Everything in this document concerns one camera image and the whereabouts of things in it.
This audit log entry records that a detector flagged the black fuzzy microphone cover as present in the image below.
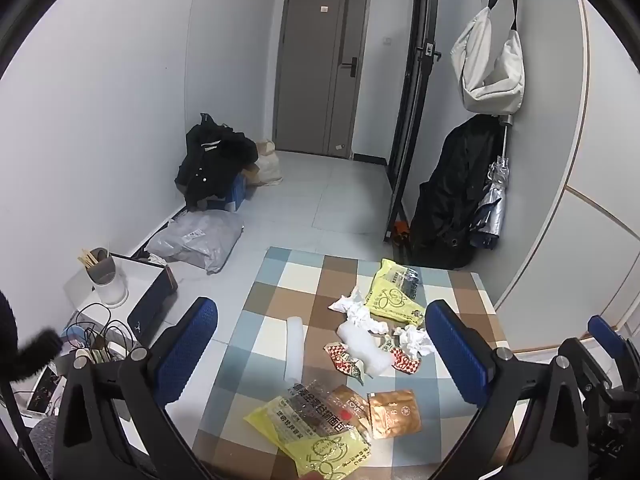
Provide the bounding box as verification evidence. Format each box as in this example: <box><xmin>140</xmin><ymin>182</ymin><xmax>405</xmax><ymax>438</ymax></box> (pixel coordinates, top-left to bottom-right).
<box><xmin>0</xmin><ymin>290</ymin><xmax>63</xmax><ymax>396</ymax></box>

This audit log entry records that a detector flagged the dark clear packet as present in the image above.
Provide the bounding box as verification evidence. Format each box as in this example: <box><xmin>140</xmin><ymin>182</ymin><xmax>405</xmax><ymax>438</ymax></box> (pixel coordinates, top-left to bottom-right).
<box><xmin>392</xmin><ymin>267</ymin><xmax>426</xmax><ymax>301</ymax></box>

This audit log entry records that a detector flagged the black clothes pile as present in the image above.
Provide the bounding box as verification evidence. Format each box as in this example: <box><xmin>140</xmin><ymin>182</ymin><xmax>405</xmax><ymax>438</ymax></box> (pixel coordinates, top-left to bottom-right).
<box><xmin>175</xmin><ymin>113</ymin><xmax>258</xmax><ymax>209</ymax></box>

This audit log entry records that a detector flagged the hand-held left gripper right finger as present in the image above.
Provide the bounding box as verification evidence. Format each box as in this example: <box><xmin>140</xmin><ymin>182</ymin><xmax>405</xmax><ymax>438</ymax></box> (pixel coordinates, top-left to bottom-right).
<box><xmin>424</xmin><ymin>299</ymin><xmax>591</xmax><ymax>480</ymax></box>

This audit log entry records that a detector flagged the clear printed packet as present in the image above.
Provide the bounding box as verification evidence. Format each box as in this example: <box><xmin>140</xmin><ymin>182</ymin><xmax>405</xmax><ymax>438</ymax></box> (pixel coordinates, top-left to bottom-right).
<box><xmin>280</xmin><ymin>380</ymin><xmax>373</xmax><ymax>443</ymax></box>

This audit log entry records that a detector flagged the cream tote bag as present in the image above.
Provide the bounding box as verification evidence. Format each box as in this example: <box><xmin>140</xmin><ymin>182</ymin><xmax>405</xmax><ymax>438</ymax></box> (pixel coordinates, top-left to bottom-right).
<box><xmin>255</xmin><ymin>139</ymin><xmax>284</xmax><ymax>188</ymax></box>

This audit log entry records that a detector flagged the yellow snack packet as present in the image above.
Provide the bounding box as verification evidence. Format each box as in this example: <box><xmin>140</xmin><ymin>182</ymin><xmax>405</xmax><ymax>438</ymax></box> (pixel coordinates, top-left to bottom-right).
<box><xmin>243</xmin><ymin>396</ymin><xmax>371</xmax><ymax>478</ymax></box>
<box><xmin>366</xmin><ymin>258</ymin><xmax>426</xmax><ymax>325</ymax></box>

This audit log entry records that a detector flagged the red checked wrapper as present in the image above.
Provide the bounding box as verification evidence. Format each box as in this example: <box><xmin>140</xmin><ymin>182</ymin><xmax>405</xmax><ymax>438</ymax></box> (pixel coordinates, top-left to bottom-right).
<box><xmin>324</xmin><ymin>341</ymin><xmax>366</xmax><ymax>386</ymax></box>
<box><xmin>390</xmin><ymin>347</ymin><xmax>418</xmax><ymax>373</ymax></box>

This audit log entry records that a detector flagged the grey plastic parcel bag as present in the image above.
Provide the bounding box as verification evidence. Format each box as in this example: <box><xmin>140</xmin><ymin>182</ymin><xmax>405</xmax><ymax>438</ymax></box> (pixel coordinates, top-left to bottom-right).
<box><xmin>146</xmin><ymin>210</ymin><xmax>244</xmax><ymax>275</ymax></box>

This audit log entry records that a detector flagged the white plastic wrap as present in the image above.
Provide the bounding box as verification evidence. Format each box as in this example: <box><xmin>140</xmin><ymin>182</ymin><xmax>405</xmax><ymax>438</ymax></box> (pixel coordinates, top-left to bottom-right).
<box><xmin>336</xmin><ymin>321</ymin><xmax>391</xmax><ymax>377</ymax></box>

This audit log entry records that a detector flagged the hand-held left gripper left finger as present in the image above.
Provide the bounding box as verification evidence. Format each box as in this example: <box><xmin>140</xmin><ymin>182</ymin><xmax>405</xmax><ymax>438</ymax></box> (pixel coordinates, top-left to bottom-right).
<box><xmin>54</xmin><ymin>296</ymin><xmax>219</xmax><ymax>480</ymax></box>

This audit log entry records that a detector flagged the white wardrobe with wood trim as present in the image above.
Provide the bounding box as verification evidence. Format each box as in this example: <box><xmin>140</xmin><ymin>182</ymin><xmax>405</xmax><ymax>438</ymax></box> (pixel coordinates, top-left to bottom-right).
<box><xmin>492</xmin><ymin>0</ymin><xmax>640</xmax><ymax>356</ymax></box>

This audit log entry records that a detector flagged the blue box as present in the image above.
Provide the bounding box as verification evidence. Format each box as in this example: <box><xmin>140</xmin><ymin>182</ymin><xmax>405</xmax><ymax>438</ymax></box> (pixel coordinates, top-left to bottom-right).
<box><xmin>206</xmin><ymin>172</ymin><xmax>247</xmax><ymax>213</ymax></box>

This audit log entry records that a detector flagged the checked tablecloth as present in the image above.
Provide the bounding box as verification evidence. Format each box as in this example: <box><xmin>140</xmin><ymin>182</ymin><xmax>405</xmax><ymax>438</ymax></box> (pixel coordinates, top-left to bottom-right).
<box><xmin>192</xmin><ymin>246</ymin><xmax>516</xmax><ymax>480</ymax></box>

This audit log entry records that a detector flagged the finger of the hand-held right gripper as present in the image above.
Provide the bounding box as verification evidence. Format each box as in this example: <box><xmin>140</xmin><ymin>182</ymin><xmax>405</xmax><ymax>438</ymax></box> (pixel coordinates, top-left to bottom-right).
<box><xmin>559</xmin><ymin>315</ymin><xmax>633</xmax><ymax>407</ymax></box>

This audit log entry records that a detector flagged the black hanging jacket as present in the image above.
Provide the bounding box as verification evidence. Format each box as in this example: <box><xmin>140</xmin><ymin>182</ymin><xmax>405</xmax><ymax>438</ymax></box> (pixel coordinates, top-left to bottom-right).
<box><xmin>409</xmin><ymin>115</ymin><xmax>506</xmax><ymax>271</ymax></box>

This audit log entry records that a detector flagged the grey door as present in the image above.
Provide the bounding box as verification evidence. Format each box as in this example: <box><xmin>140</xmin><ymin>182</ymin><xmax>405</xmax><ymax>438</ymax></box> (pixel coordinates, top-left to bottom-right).
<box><xmin>274</xmin><ymin>0</ymin><xmax>373</xmax><ymax>158</ymax></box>

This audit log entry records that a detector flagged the white shoulder bag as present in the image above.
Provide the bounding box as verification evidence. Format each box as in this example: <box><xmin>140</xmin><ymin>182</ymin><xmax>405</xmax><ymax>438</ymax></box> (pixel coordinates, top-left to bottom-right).
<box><xmin>451</xmin><ymin>0</ymin><xmax>526</xmax><ymax>114</ymax></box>

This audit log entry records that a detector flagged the tangle of black cables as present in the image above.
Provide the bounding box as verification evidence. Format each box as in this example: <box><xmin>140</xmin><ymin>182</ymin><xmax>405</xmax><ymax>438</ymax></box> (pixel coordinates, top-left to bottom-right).
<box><xmin>62</xmin><ymin>302</ymin><xmax>146</xmax><ymax>361</ymax></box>

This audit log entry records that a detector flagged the black framed glass door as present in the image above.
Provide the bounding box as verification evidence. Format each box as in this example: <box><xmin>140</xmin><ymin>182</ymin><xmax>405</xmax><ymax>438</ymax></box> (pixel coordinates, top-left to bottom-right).
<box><xmin>384</xmin><ymin>0</ymin><xmax>446</xmax><ymax>246</ymax></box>

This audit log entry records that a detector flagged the white chopstick holder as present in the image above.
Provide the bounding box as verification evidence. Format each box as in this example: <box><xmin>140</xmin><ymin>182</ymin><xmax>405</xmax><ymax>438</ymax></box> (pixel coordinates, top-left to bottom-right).
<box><xmin>85</xmin><ymin>247</ymin><xmax>129</xmax><ymax>307</ymax></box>

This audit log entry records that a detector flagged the silver folded umbrella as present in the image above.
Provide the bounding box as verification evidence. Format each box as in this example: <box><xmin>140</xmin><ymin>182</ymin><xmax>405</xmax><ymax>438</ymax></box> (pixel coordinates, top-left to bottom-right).
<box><xmin>470</xmin><ymin>114</ymin><xmax>516</xmax><ymax>251</ymax></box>

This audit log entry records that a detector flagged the white tissue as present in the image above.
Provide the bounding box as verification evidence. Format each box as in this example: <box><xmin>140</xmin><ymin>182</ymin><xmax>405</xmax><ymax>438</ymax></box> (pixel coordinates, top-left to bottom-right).
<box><xmin>328</xmin><ymin>287</ymin><xmax>373</xmax><ymax>313</ymax></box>
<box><xmin>345</xmin><ymin>305</ymin><xmax>388</xmax><ymax>336</ymax></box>
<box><xmin>397</xmin><ymin>324</ymin><xmax>436</xmax><ymax>358</ymax></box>

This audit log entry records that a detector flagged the brown snack packet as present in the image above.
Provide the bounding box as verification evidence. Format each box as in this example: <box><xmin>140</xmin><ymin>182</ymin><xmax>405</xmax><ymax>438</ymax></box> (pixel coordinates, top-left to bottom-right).
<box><xmin>332</xmin><ymin>385</ymin><xmax>373</xmax><ymax>441</ymax></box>
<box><xmin>367</xmin><ymin>389</ymin><xmax>422</xmax><ymax>440</ymax></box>

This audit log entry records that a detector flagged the white foam tube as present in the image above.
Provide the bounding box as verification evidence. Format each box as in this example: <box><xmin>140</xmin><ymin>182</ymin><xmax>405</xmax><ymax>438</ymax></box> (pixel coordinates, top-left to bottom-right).
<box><xmin>284</xmin><ymin>316</ymin><xmax>306</xmax><ymax>383</ymax></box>

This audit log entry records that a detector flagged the navy and white box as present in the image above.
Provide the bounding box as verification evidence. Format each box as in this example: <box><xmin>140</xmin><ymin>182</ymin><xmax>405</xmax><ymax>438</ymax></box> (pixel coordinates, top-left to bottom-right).
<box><xmin>63</xmin><ymin>253</ymin><xmax>179</xmax><ymax>346</ymax></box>

